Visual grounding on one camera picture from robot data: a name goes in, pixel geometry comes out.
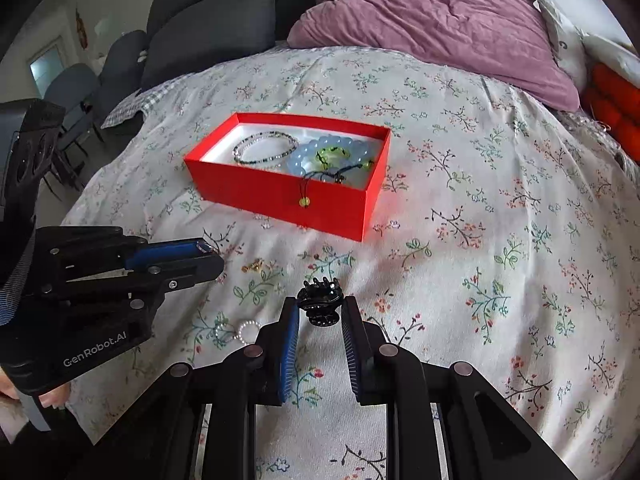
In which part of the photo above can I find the small white pearl ring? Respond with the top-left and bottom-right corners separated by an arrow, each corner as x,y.
234,320 -> 260,346

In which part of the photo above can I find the black rhinestone ring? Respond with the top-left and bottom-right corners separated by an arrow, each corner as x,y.
296,275 -> 345,328

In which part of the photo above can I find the gold red stone earring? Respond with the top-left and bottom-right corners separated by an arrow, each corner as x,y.
241,258 -> 265,273

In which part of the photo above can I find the red jewelry box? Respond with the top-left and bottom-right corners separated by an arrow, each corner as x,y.
184,113 -> 392,242

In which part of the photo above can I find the person's left hand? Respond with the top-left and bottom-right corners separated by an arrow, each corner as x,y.
0,370 -> 72,408

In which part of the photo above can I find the floral bed duvet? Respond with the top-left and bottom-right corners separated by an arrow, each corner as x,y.
66,48 -> 639,479

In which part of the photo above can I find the grey chair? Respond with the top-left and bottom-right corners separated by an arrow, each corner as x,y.
94,29 -> 148,116
44,63 -> 104,190

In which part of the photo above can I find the dark grey cushion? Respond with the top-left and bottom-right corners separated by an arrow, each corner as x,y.
141,0 -> 277,90

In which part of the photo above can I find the purple pillow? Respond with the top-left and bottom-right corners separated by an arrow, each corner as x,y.
288,0 -> 579,112

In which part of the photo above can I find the orange knotted cushion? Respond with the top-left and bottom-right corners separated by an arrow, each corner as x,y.
580,62 -> 640,162

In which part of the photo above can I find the white printed pillow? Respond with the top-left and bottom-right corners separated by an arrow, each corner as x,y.
537,0 -> 639,92

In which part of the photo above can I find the multicolour small bead bracelet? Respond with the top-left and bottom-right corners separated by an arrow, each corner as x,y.
232,130 -> 301,168

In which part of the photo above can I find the light blue bead bracelet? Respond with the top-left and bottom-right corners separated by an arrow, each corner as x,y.
284,134 -> 372,188

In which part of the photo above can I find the green bead black cord bracelet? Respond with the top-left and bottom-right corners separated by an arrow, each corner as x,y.
297,144 -> 376,209

